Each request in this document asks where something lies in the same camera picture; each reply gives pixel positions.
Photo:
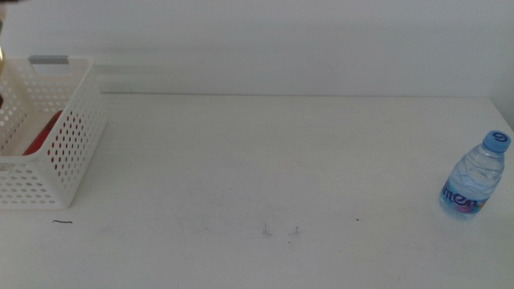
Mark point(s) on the red cola can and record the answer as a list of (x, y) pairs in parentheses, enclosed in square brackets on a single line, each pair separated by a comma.
[(40, 138)]

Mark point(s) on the clear water bottle blue cap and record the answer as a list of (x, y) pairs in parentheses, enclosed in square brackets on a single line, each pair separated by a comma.
[(471, 180)]

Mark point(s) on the yellow tea bottle white cap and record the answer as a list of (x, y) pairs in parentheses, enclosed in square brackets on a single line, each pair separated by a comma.
[(1, 60)]

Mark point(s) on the white perforated plastic basket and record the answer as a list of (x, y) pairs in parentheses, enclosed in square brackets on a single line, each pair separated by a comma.
[(20, 158)]

